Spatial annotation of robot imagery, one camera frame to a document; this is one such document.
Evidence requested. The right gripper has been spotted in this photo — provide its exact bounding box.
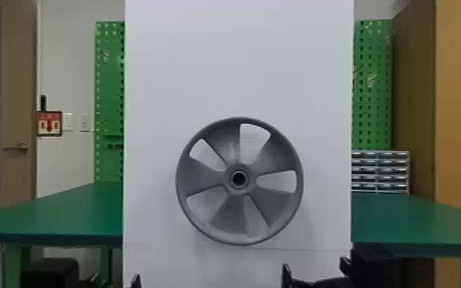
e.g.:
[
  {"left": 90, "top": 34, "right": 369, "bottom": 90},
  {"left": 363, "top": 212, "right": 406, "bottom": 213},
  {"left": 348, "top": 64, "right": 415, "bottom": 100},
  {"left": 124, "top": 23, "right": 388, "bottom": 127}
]
[{"left": 281, "top": 255, "right": 355, "bottom": 288}]

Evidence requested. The grey wheel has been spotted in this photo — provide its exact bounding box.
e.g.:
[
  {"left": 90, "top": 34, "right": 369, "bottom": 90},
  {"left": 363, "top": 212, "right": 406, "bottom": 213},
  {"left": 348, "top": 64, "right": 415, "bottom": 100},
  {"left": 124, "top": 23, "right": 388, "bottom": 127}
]
[{"left": 175, "top": 116, "right": 305, "bottom": 247}]

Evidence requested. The white drawer cabinet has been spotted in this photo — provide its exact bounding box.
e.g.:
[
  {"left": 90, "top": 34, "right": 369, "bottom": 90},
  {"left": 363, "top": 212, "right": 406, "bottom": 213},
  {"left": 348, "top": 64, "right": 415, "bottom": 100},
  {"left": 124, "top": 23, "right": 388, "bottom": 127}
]
[{"left": 351, "top": 149, "right": 411, "bottom": 195}]

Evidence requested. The wooden cupboard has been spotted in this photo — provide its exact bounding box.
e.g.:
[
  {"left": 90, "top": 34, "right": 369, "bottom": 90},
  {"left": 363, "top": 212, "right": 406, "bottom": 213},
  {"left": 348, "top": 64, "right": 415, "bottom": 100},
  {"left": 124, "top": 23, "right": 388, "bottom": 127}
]
[{"left": 391, "top": 0, "right": 461, "bottom": 288}]

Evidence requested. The white panel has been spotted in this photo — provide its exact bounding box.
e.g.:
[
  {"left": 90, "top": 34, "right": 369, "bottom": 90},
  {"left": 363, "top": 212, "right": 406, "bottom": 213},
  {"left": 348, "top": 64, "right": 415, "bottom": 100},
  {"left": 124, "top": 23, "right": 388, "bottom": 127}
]
[{"left": 123, "top": 0, "right": 355, "bottom": 288}]

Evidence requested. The wooden door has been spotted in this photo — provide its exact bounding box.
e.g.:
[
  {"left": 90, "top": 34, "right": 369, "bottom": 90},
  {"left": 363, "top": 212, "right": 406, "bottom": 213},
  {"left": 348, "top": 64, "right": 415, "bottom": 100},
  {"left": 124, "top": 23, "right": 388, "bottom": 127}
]
[{"left": 0, "top": 0, "right": 38, "bottom": 216}]

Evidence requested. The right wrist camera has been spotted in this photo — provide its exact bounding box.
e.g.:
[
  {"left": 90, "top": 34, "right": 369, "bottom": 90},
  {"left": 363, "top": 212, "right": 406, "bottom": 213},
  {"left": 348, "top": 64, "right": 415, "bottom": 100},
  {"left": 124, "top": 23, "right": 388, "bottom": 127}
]
[{"left": 351, "top": 246, "right": 401, "bottom": 288}]

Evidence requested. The red wall sign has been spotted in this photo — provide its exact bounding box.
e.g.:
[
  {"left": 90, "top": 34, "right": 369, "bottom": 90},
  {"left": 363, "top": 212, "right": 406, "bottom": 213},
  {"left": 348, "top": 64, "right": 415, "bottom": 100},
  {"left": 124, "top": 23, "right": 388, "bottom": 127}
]
[{"left": 36, "top": 110, "right": 64, "bottom": 138}]

